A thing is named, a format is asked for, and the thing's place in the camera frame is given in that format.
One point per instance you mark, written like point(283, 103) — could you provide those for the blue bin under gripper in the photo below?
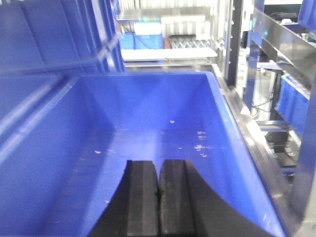
point(65, 142)

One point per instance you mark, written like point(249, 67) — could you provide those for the steel flow rack frame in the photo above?
point(268, 72)

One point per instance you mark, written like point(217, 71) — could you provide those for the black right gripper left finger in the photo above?
point(133, 209)

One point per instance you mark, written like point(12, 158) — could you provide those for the stacked blue bins left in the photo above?
point(66, 36)

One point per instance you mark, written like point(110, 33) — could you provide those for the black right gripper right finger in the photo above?
point(189, 207)

